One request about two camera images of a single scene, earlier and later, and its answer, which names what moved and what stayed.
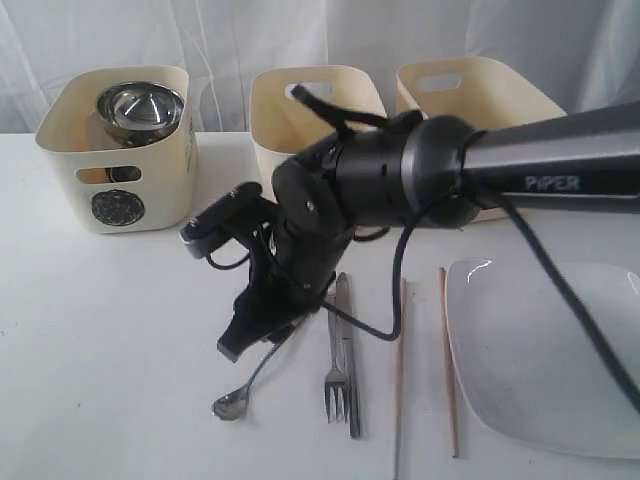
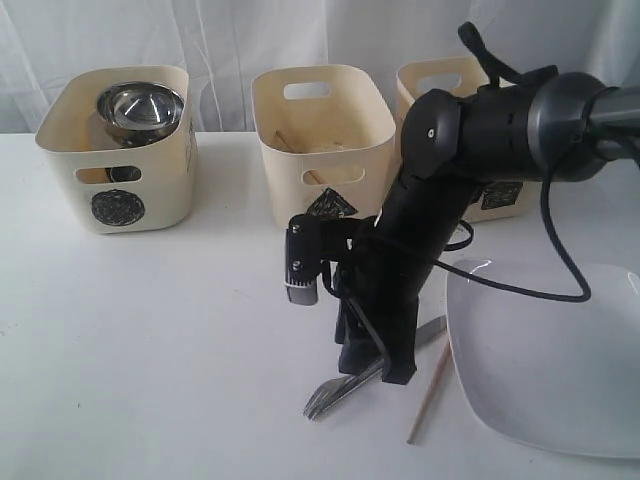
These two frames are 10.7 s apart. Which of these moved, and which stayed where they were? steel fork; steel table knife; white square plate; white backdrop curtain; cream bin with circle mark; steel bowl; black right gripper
Moved: black right gripper; steel fork; steel table knife
Stayed: cream bin with circle mark; white square plate; steel bowl; white backdrop curtain
